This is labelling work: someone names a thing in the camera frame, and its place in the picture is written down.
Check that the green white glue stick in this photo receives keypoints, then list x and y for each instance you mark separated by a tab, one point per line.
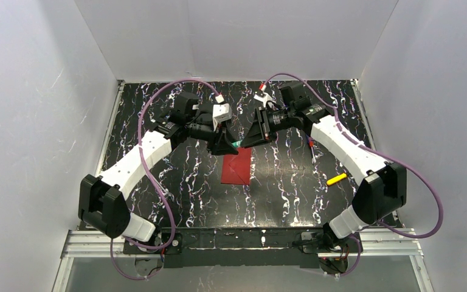
237	144

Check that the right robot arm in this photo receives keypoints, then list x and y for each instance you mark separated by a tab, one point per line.
381	183

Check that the yellow handled screwdriver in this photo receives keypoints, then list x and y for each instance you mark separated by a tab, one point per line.
336	179

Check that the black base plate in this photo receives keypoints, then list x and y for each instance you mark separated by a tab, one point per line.
302	247

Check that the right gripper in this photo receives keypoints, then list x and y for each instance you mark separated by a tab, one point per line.
262	129

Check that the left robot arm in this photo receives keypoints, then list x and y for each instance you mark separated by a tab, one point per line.
102	200

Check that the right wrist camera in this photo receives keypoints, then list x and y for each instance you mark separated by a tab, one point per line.
262	96

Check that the blue red screwdriver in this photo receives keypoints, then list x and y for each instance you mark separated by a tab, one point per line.
311	147

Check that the silver wrench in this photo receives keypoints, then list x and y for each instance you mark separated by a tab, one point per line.
164	195

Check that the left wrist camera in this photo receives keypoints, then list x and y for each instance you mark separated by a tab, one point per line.
221	112

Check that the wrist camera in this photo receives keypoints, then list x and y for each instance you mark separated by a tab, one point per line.
221	112
262	96

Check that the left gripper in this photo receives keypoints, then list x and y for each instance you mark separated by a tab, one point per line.
217	137

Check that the aluminium rail frame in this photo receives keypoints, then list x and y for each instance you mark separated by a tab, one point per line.
374	241

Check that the red envelope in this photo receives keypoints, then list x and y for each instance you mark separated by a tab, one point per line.
236	169

